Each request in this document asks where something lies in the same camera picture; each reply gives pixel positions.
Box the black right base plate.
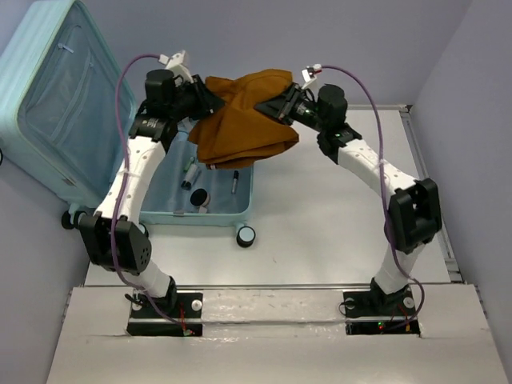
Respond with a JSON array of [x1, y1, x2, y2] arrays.
[[338, 290, 421, 336]]

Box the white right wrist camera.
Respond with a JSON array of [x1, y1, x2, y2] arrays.
[[302, 64, 322, 92]]

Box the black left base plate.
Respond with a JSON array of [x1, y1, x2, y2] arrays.
[[125, 290, 203, 338]]

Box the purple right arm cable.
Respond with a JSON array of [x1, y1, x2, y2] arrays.
[[319, 65, 425, 333]]

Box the dark marker pen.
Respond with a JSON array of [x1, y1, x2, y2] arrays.
[[231, 170, 239, 194]]

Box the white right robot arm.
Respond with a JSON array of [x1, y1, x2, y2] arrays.
[[255, 84, 442, 314]]

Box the aluminium table rail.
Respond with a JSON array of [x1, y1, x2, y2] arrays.
[[400, 105, 466, 284]]

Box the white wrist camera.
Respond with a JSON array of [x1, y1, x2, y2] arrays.
[[158, 50, 193, 82], [302, 64, 322, 92]]

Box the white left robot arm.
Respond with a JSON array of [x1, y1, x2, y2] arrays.
[[78, 70, 224, 316]]

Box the green small tube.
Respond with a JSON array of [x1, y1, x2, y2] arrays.
[[184, 157, 196, 174]]

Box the white small bottle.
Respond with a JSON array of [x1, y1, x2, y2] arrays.
[[181, 164, 200, 190]]

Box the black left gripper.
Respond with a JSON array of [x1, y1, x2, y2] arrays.
[[171, 74, 227, 122]]

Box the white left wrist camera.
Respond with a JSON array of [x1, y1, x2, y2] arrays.
[[158, 50, 193, 82]]

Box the brown cloth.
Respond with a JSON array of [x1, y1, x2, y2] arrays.
[[188, 69, 299, 170]]

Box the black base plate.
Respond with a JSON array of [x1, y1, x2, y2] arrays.
[[338, 290, 421, 336], [125, 290, 203, 338]]

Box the round black tin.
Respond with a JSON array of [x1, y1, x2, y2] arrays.
[[190, 188, 210, 208]]

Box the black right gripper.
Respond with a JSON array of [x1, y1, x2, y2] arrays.
[[254, 82, 327, 134]]

